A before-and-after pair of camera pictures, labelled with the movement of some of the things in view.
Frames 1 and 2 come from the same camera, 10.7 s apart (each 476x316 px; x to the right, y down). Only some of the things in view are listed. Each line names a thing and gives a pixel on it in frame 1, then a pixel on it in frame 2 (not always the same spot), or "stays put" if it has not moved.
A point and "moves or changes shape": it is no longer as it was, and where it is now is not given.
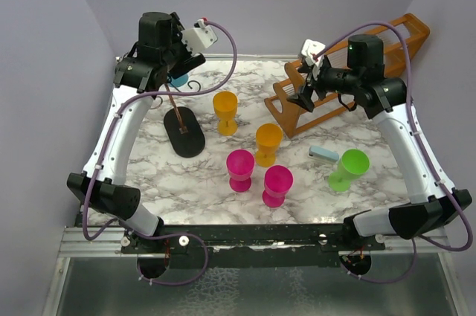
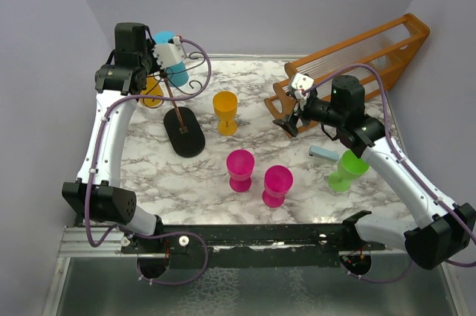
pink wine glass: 240,163 stays put
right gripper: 303,100 → 289,125
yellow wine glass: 268,137 moves or changes shape
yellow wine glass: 225,105 stays put
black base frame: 251,246 stays put
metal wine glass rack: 184,131 stays put
